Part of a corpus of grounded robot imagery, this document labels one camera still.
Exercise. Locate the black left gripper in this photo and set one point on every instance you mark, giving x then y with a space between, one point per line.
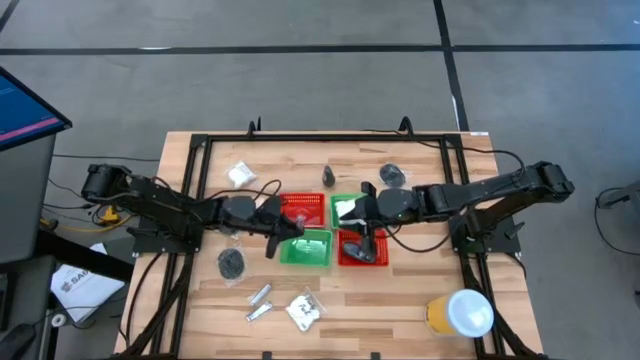
270 215

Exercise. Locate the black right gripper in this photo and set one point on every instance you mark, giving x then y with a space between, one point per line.
374 210

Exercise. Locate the black round mesh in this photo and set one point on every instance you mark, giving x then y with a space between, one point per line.
392 175
231 263

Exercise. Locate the small black bottle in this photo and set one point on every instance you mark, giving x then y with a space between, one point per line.
328 176

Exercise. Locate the white cotton pads bag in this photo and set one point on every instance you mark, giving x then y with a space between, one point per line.
241 174

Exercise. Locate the silver nail clipper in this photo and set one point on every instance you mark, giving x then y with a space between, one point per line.
259 311
260 294

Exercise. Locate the clear vanity pack bag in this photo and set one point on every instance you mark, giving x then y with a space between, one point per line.
303 311

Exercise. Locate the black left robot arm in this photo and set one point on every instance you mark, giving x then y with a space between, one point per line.
165 205

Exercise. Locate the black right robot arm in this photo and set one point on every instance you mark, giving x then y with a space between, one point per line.
500 185

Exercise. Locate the black oblong travel razor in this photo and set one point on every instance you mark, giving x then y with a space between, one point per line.
352 254

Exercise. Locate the green plastic slotted basket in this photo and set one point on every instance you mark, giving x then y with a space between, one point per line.
306 250
332 212

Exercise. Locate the red plastic slotted basket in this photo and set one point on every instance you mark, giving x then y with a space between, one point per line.
382 252
312 202

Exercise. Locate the yellow cup with white lid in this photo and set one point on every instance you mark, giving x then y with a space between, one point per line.
462 313

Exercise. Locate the white printed paper sheet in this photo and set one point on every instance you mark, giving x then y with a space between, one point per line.
82 292

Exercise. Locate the grey metal stand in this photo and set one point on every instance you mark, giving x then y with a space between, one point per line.
630 192

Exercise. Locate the monitor with blue screen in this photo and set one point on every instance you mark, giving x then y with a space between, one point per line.
20 110

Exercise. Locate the black metal table frame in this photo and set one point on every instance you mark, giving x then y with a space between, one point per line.
325 137

